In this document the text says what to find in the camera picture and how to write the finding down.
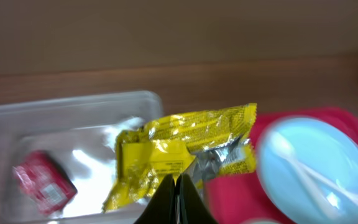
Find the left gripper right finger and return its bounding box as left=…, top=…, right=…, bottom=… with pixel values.
left=177, top=174, right=218, bottom=224

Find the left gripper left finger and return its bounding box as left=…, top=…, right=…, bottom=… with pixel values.
left=134, top=174, right=176, bottom=224

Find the yellow snack wrapper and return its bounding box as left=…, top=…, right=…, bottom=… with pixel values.
left=102, top=103, right=257, bottom=212

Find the red snack wrapper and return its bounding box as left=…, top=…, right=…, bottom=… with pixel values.
left=12, top=151, right=78, bottom=216

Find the green bowl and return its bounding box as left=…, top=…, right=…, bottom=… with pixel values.
left=241, top=219, right=280, bottom=224

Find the red serving tray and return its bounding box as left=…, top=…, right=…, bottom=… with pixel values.
left=205, top=108, right=358, bottom=224

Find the clear plastic bin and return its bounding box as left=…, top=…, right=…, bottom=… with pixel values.
left=0, top=91, right=163, bottom=223

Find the white plastic spoon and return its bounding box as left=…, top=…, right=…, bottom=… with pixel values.
left=268, top=131, right=339, bottom=220

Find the light blue plate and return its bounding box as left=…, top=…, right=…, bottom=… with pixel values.
left=257, top=116, right=358, bottom=224

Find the white plastic fork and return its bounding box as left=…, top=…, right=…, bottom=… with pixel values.
left=300, top=162, right=358, bottom=207

